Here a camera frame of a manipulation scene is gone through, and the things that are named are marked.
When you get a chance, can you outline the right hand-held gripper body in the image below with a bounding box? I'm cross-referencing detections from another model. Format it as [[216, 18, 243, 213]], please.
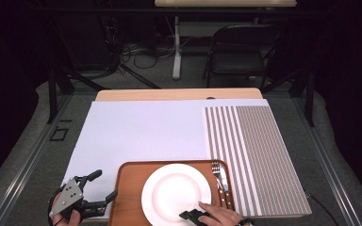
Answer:
[[196, 211, 215, 226]]

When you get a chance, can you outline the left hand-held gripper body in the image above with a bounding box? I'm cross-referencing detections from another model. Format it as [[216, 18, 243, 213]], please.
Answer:
[[47, 175, 92, 219]]

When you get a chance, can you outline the brown wooden tray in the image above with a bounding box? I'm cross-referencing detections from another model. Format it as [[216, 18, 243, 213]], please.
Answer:
[[107, 159, 239, 226]]

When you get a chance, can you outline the white round plate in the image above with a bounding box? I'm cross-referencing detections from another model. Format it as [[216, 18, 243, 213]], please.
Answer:
[[140, 163, 212, 226]]

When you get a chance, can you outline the fork with wooden handle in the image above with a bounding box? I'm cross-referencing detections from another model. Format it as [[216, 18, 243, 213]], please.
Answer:
[[211, 159, 229, 210]]

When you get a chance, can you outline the person's right hand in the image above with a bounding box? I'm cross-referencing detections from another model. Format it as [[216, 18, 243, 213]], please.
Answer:
[[197, 202, 244, 226]]

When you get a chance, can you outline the person's left hand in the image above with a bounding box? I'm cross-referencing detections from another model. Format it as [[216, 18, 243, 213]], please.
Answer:
[[52, 210, 82, 226]]

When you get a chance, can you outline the white board sheet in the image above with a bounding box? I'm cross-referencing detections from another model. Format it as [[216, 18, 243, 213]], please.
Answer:
[[60, 98, 270, 219]]

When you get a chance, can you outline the striped grey white placemat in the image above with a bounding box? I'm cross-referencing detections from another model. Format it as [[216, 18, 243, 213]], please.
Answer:
[[205, 105, 313, 218]]

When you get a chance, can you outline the black metal stand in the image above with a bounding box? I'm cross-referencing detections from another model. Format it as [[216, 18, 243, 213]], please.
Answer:
[[46, 66, 107, 125], [260, 66, 316, 128]]

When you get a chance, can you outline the black metal rod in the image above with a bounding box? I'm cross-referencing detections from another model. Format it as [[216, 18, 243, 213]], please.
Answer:
[[118, 63, 162, 89]]

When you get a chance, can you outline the black folding chair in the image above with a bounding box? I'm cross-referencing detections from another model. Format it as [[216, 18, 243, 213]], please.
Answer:
[[202, 24, 286, 90]]

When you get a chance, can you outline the white desk with metal leg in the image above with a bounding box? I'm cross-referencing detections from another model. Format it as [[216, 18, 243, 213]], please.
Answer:
[[154, 0, 298, 81]]

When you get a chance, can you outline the black cable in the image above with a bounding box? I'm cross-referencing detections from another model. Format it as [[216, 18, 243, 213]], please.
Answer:
[[304, 189, 339, 226], [47, 186, 64, 226]]

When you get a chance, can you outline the grey metal floor rail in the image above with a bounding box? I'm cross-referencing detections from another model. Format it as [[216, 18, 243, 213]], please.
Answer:
[[0, 93, 74, 226], [290, 93, 362, 226]]

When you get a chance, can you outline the tangle of floor cables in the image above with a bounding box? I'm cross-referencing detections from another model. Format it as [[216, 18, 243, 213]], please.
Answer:
[[102, 15, 192, 83]]

